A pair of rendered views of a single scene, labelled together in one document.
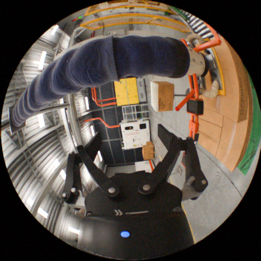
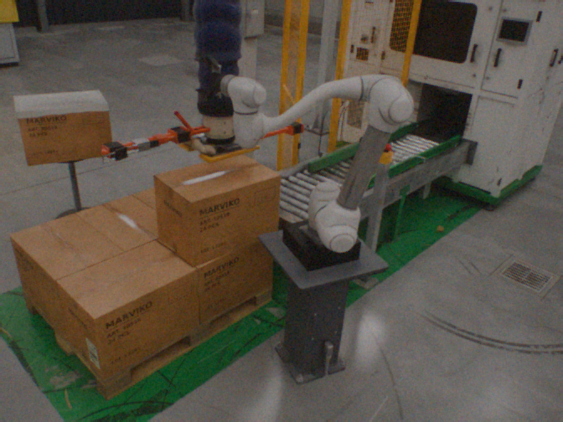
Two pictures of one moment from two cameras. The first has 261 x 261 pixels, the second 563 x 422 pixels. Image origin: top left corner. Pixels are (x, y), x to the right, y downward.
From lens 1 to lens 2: 2.20 m
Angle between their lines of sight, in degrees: 69
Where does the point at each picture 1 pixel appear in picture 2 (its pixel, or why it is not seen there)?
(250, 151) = (142, 397)
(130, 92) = not seen: outside the picture
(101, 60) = (223, 51)
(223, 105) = (188, 187)
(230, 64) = (245, 182)
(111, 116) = not seen: outside the picture
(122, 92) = not seen: outside the picture
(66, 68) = (226, 21)
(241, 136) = (162, 277)
